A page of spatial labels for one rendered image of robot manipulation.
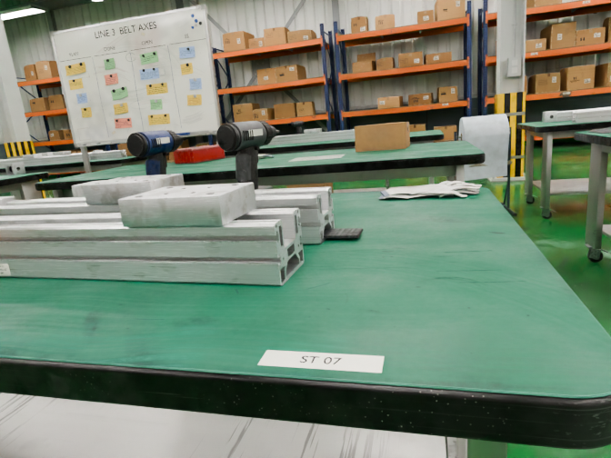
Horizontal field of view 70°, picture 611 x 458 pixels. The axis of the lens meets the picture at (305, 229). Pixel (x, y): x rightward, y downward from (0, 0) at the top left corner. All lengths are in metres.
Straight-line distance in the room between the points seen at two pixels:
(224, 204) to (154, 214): 0.10
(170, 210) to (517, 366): 0.45
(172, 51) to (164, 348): 3.65
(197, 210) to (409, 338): 0.32
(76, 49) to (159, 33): 0.83
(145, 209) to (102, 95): 3.80
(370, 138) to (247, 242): 2.15
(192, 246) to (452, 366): 0.38
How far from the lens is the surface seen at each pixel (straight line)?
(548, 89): 10.43
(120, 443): 1.35
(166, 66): 4.05
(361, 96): 11.22
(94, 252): 0.73
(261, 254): 0.57
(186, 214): 0.60
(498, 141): 4.23
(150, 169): 1.16
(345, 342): 0.43
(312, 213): 0.74
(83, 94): 4.54
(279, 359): 0.41
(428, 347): 0.42
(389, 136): 2.66
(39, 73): 14.18
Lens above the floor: 0.99
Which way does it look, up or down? 14 degrees down
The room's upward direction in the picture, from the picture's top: 5 degrees counter-clockwise
